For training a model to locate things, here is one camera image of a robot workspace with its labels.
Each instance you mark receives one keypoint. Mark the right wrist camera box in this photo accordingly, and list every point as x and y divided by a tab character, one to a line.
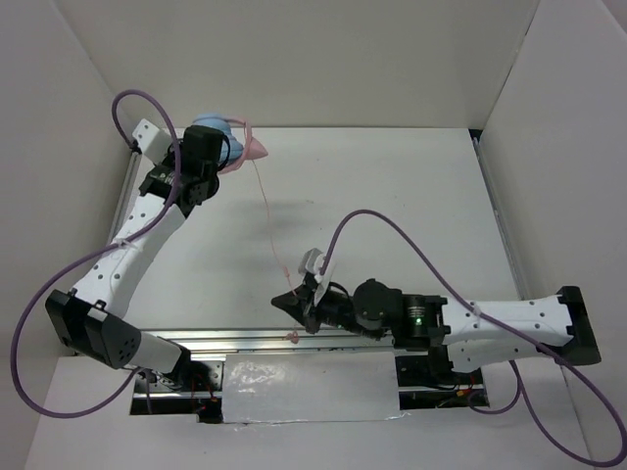
315	278

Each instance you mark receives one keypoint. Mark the white foil-edged board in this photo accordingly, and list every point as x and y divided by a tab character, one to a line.
310	387

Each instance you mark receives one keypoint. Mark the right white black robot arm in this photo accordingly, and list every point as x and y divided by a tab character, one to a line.
457	339

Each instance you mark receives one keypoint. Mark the aluminium front rail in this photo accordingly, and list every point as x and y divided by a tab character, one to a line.
273	340

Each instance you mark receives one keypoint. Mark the left aluminium side rail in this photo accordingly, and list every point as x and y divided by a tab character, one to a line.
126	189

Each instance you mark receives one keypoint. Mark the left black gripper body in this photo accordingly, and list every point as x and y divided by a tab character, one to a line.
168	157

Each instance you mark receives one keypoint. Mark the blue pink cat-ear headphones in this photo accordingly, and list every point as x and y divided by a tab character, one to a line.
242	145

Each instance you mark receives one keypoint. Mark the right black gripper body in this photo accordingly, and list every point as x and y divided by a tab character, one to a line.
334	307

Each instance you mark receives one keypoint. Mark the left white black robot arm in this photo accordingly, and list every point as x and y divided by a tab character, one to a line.
89	317

